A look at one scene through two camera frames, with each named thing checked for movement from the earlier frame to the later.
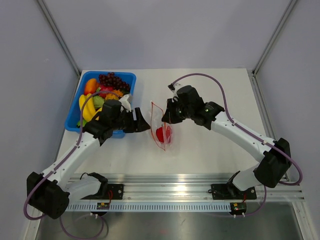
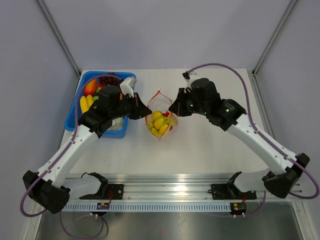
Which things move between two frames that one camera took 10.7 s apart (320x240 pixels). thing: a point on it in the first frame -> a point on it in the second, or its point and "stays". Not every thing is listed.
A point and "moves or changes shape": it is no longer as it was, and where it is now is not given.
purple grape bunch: (110, 79) stays
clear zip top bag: (162, 133) moves or changes shape
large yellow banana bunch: (92, 111) moves or changes shape
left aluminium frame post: (60, 37) stays
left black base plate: (115, 191) stays
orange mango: (91, 86) stays
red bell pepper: (164, 134) moves or changes shape
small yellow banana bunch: (89, 110) stays
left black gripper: (136, 126) -> (140, 109)
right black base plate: (225, 191) stays
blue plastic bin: (74, 113) stays
